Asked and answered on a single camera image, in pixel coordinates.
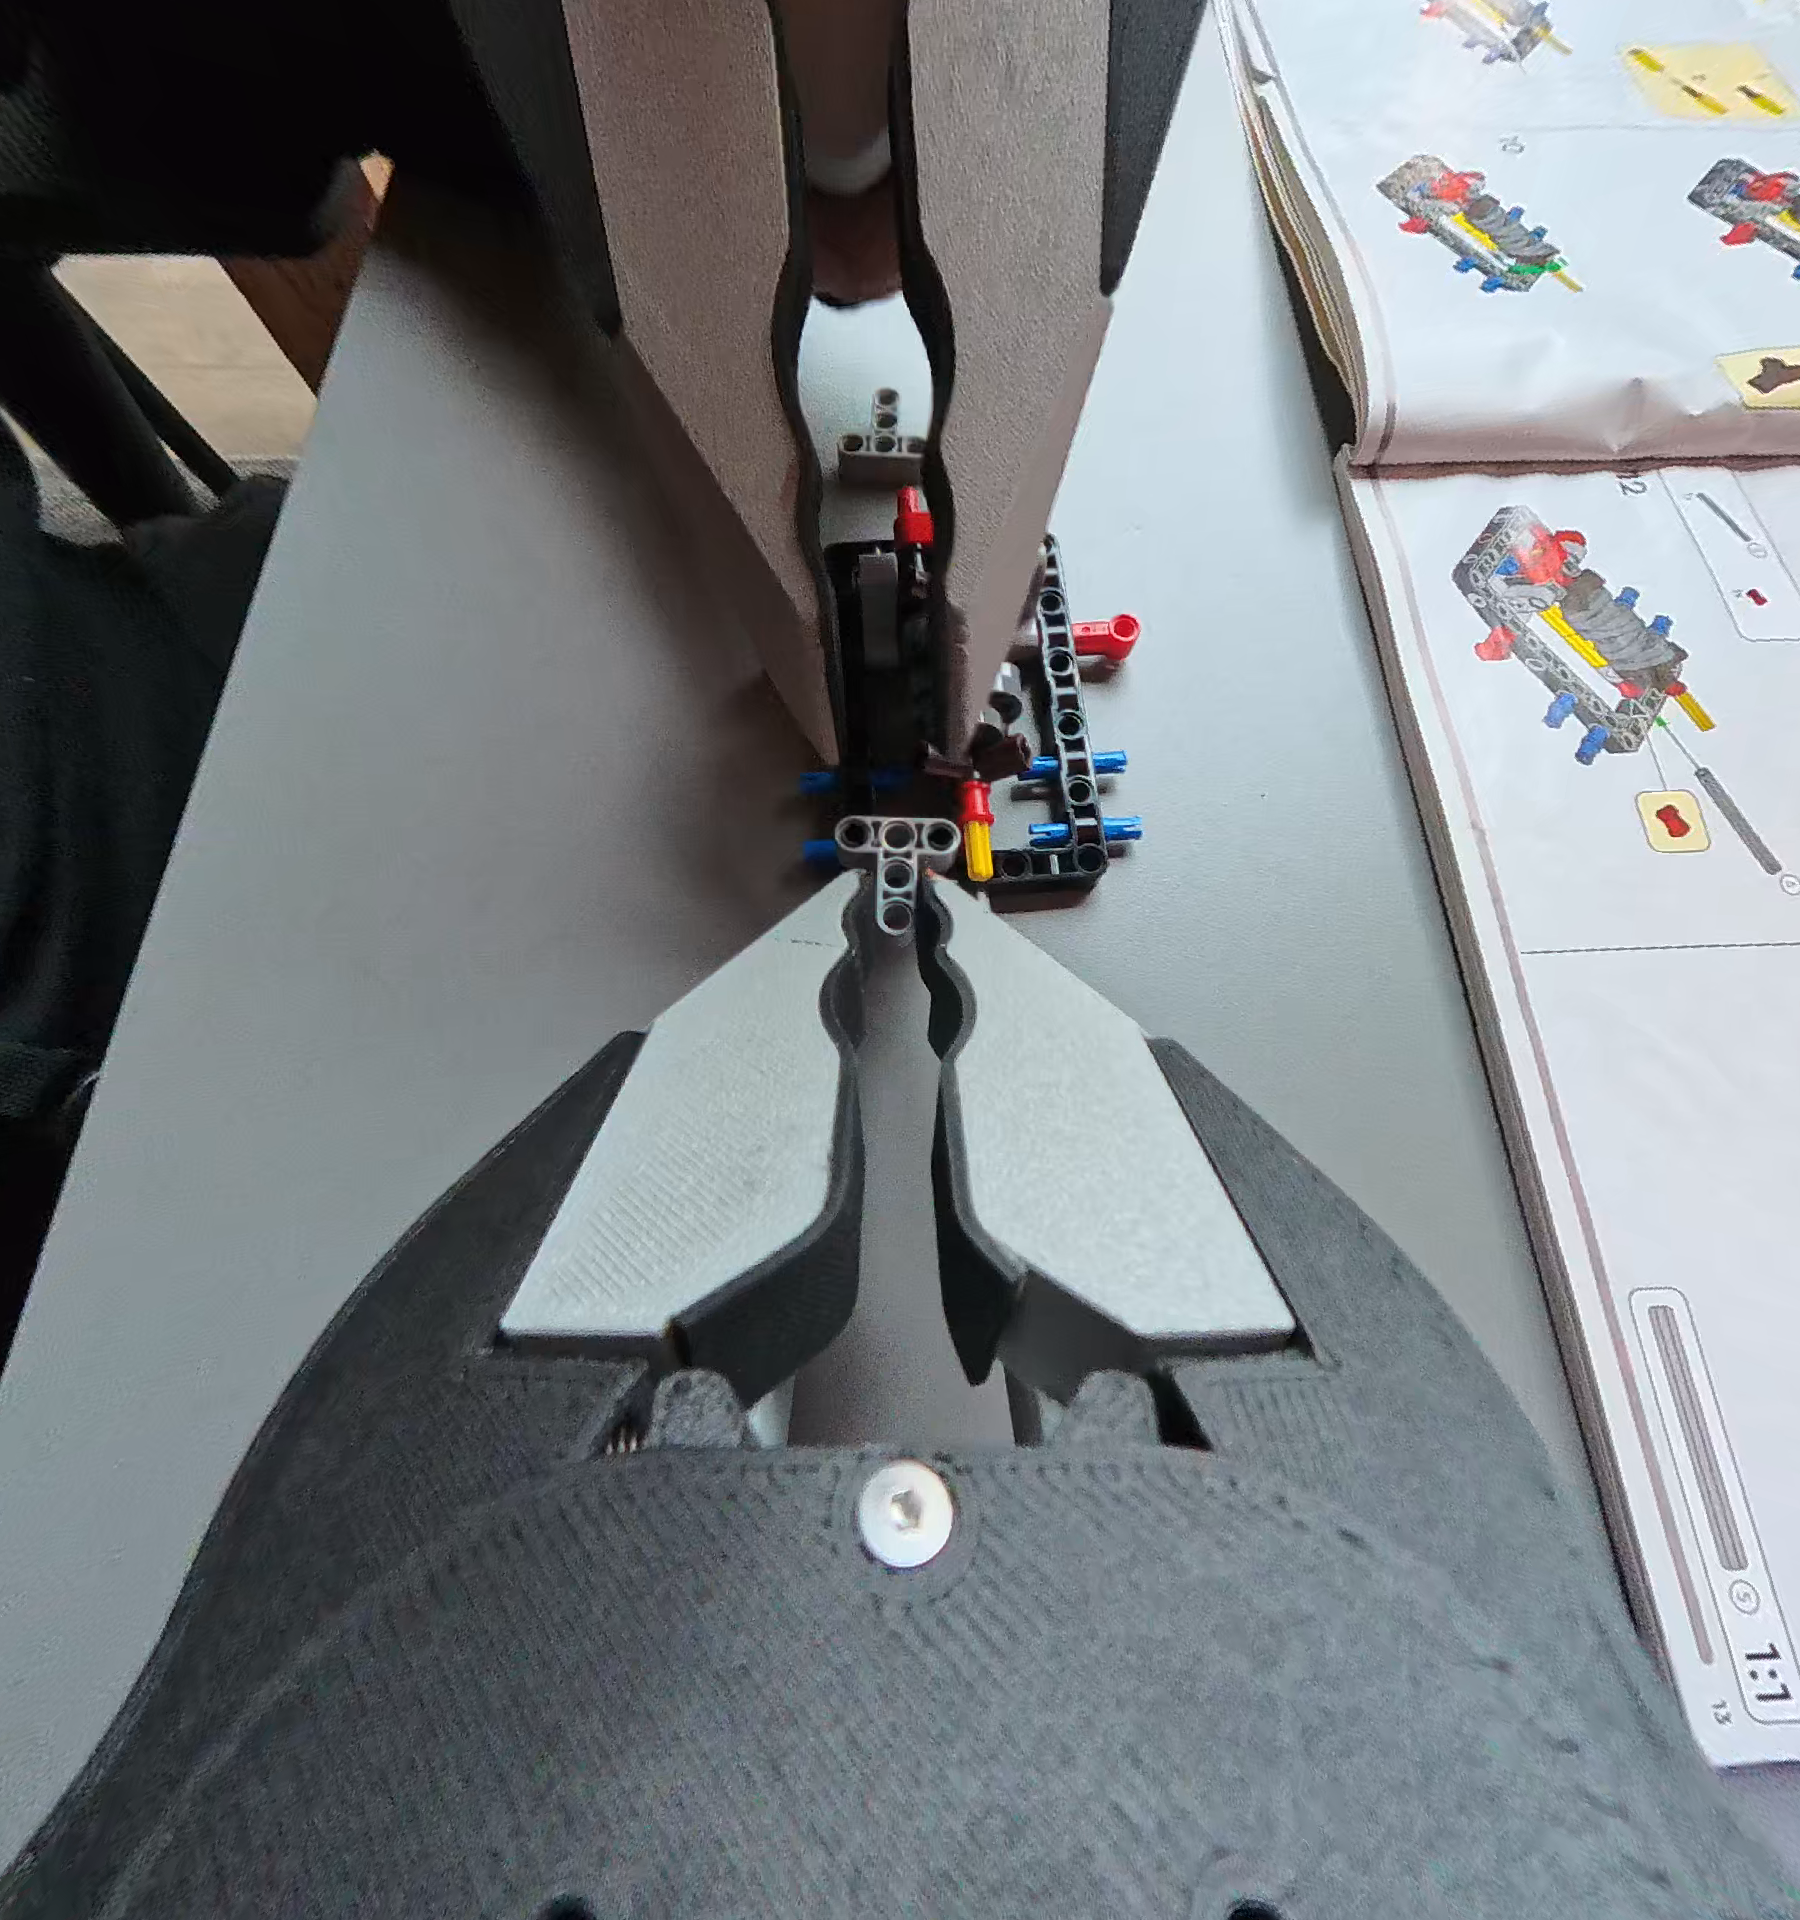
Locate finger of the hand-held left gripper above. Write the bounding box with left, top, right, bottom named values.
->
left=898, top=0, right=1128, bottom=754
left=560, top=0, right=845, bottom=763

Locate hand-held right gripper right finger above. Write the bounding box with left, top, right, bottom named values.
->
left=918, top=886, right=1300, bottom=1389

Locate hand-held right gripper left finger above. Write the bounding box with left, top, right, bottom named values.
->
left=497, top=870, right=873, bottom=1407

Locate grey T-shaped lego beam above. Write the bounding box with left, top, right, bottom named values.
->
left=837, top=388, right=932, bottom=481
left=834, top=814, right=958, bottom=935

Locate lego engine frame assembly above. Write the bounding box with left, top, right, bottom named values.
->
left=800, top=487, right=1143, bottom=910

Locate lego instruction booklet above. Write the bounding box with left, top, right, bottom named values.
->
left=1214, top=0, right=1800, bottom=1772

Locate person's left hand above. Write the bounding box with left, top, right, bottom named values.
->
left=812, top=187, right=907, bottom=311

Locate wooden table support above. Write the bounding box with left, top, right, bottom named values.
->
left=216, top=151, right=393, bottom=394

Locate black office chair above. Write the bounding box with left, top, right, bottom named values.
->
left=0, top=257, right=287, bottom=512

